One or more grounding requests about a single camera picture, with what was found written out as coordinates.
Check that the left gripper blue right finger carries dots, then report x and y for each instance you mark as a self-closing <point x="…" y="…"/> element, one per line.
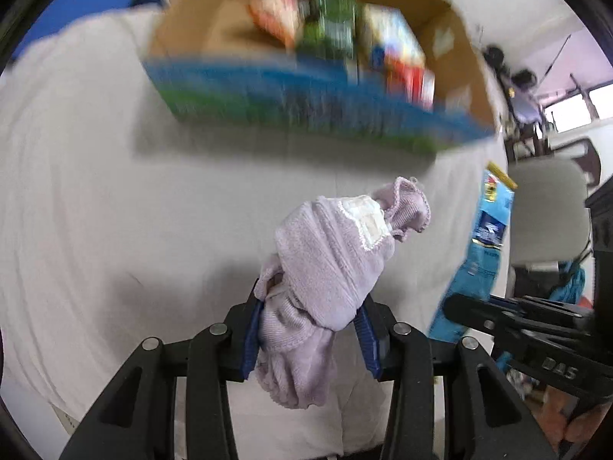
<point x="484" y="417"/>

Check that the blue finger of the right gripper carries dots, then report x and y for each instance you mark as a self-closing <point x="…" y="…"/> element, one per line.
<point x="479" y="314"/>

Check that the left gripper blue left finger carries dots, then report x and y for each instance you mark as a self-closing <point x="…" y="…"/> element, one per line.
<point x="134" y="416"/>

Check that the light blue snack pouch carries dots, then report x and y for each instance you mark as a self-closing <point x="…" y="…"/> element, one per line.
<point x="477" y="274"/>

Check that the lilac knotted towel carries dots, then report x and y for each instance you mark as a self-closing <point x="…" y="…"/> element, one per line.
<point x="329" y="254"/>

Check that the red snack bag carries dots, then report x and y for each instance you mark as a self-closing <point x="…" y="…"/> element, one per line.
<point x="410" y="79"/>

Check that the yellow blue tissue pack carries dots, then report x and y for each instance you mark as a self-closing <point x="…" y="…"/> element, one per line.
<point x="386" y="40"/>

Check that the green snack bag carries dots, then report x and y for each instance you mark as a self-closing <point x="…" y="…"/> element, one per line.
<point x="329" y="29"/>

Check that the orange panda snack bag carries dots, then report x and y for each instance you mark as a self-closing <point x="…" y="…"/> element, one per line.
<point x="282" y="19"/>

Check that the white plastic chair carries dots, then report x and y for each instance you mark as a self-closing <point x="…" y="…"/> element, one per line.
<point x="549" y="221"/>

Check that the beige bed sheet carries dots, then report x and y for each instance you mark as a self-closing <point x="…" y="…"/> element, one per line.
<point x="118" y="222"/>

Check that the black speaker box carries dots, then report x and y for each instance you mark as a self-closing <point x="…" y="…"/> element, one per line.
<point x="524" y="79"/>

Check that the cardboard box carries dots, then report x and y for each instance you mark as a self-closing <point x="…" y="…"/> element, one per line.
<point x="208" y="61"/>

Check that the blue foam mat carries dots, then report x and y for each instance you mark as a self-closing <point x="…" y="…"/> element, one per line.
<point x="61" y="13"/>

